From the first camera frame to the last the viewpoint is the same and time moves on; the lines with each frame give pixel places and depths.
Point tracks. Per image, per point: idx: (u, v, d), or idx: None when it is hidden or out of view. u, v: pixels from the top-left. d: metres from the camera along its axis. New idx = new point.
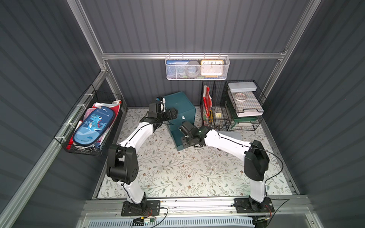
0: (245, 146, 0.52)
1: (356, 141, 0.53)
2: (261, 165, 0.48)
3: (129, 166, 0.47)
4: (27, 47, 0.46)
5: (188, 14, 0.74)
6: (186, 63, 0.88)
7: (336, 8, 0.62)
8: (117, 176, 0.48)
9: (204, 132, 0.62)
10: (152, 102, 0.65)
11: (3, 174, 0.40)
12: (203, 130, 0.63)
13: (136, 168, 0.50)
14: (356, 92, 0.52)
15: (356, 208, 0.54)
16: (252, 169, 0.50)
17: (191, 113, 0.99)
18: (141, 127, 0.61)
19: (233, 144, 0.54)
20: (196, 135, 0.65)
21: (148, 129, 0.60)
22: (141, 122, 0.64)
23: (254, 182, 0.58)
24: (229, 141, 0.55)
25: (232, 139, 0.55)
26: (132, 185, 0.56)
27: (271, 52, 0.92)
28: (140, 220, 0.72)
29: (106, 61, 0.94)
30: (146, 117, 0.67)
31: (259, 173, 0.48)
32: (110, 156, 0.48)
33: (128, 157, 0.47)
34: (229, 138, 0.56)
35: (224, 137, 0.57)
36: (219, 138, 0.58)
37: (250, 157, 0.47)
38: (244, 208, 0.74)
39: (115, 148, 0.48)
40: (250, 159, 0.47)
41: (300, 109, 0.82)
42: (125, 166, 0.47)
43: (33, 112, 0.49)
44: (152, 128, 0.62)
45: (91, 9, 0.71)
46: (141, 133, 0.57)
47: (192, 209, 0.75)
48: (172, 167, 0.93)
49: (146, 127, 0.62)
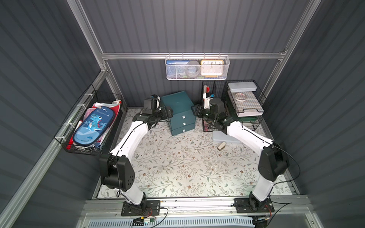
0: (265, 142, 0.51)
1: (356, 141, 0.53)
2: (278, 166, 0.47)
3: (124, 175, 0.44)
4: (27, 46, 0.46)
5: (188, 15, 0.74)
6: (186, 63, 0.88)
7: (337, 7, 0.62)
8: (113, 184, 0.45)
9: (229, 121, 0.64)
10: (147, 99, 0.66)
11: (4, 174, 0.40)
12: (228, 119, 0.65)
13: (131, 175, 0.48)
14: (356, 92, 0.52)
15: (356, 208, 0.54)
16: (267, 167, 0.49)
17: (192, 113, 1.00)
18: (133, 129, 0.55)
19: (254, 137, 0.54)
20: (221, 122, 0.66)
21: (142, 130, 0.55)
22: (134, 121, 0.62)
23: (262, 178, 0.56)
24: (252, 134, 0.55)
25: (255, 133, 0.56)
26: (129, 190, 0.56)
27: (271, 52, 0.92)
28: (140, 220, 0.72)
29: (106, 61, 0.94)
30: (140, 114, 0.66)
31: (273, 171, 0.48)
32: (103, 166, 0.44)
33: (120, 168, 0.43)
34: (254, 132, 0.56)
35: (246, 129, 0.58)
36: (242, 130, 0.58)
37: (268, 154, 0.47)
38: (244, 208, 0.74)
39: (107, 157, 0.45)
40: (266, 155, 0.47)
41: (300, 109, 0.82)
42: (120, 175, 0.44)
43: (33, 112, 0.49)
44: (145, 128, 0.56)
45: (91, 9, 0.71)
46: (133, 137, 0.52)
47: (192, 209, 0.75)
48: (172, 167, 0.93)
49: (139, 127, 0.56)
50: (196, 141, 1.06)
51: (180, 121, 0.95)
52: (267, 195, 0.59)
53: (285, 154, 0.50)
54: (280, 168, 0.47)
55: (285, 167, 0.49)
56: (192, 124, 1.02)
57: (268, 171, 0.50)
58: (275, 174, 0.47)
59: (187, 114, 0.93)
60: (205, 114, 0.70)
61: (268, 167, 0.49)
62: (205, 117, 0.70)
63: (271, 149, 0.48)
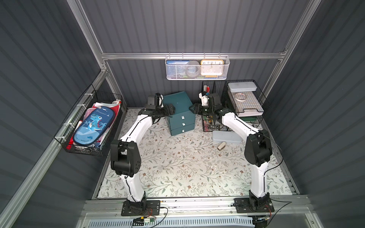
0: (252, 130, 0.58)
1: (356, 141, 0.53)
2: (261, 152, 0.54)
3: (133, 158, 0.48)
4: (27, 46, 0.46)
5: (188, 15, 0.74)
6: (186, 63, 0.88)
7: (336, 7, 0.62)
8: (120, 169, 0.50)
9: (224, 112, 0.70)
10: (150, 96, 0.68)
11: (4, 174, 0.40)
12: (224, 109, 0.72)
13: (139, 161, 0.53)
14: (356, 92, 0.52)
15: (356, 208, 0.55)
16: (250, 151, 0.57)
17: (191, 113, 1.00)
18: (139, 120, 0.61)
19: (243, 126, 0.61)
20: (217, 113, 0.73)
21: (148, 122, 0.61)
22: (140, 116, 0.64)
23: (254, 169, 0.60)
24: (242, 123, 0.62)
25: (246, 123, 0.62)
26: (134, 179, 0.56)
27: (271, 52, 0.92)
28: (140, 220, 0.72)
29: (106, 61, 0.94)
30: (144, 109, 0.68)
31: (254, 155, 0.55)
32: (113, 150, 0.49)
33: (130, 150, 0.48)
34: (244, 122, 0.62)
35: (238, 120, 0.64)
36: (234, 119, 0.65)
37: (252, 139, 0.54)
38: (243, 208, 0.75)
39: (116, 143, 0.50)
40: (251, 140, 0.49)
41: (300, 109, 0.82)
42: (129, 159, 0.49)
43: (33, 112, 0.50)
44: (151, 120, 0.62)
45: (91, 9, 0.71)
46: (139, 128, 0.57)
47: (192, 209, 0.75)
48: (172, 167, 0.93)
49: (145, 119, 0.62)
50: (196, 141, 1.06)
51: (179, 121, 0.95)
52: (263, 189, 0.62)
53: (269, 141, 0.57)
54: (262, 154, 0.54)
55: (268, 154, 0.55)
56: (192, 125, 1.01)
57: (252, 156, 0.57)
58: (256, 158, 0.55)
59: (187, 114, 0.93)
60: (204, 109, 0.85)
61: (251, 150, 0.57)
62: (204, 113, 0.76)
63: (255, 136, 0.55)
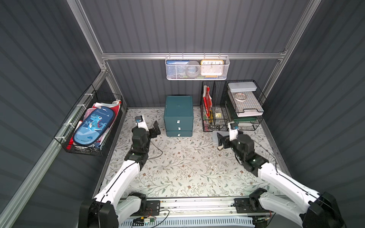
0: (310, 194, 0.44)
1: (356, 141, 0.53)
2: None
3: (105, 225, 0.39)
4: (27, 47, 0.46)
5: (188, 16, 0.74)
6: (187, 63, 0.88)
7: (337, 7, 0.62)
8: None
9: (259, 163, 0.57)
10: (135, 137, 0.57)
11: (3, 174, 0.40)
12: (259, 160, 0.58)
13: (114, 225, 0.43)
14: (357, 92, 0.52)
15: (356, 208, 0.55)
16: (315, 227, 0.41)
17: (188, 120, 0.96)
18: (124, 169, 0.52)
19: (293, 186, 0.47)
20: (250, 163, 0.59)
21: (134, 169, 0.53)
22: (125, 162, 0.55)
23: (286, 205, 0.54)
24: (290, 181, 0.49)
25: (294, 181, 0.48)
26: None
27: (271, 52, 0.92)
28: (140, 220, 0.72)
29: (106, 61, 0.94)
30: (132, 152, 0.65)
31: None
32: (83, 212, 0.39)
33: (102, 216, 0.38)
34: (290, 178, 0.49)
35: (282, 175, 0.51)
36: (277, 175, 0.52)
37: (316, 211, 0.39)
38: (244, 208, 0.74)
39: (89, 204, 0.40)
40: (315, 213, 0.39)
41: (300, 109, 0.82)
42: (100, 227, 0.38)
43: (34, 112, 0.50)
44: (138, 168, 0.55)
45: (91, 9, 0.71)
46: (123, 177, 0.49)
47: (192, 209, 0.75)
48: (172, 167, 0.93)
49: (130, 167, 0.53)
50: (196, 141, 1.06)
51: (175, 125, 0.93)
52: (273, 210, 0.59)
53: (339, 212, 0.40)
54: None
55: None
56: (189, 132, 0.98)
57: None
58: None
59: (184, 119, 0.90)
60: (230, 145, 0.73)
61: (314, 226, 0.41)
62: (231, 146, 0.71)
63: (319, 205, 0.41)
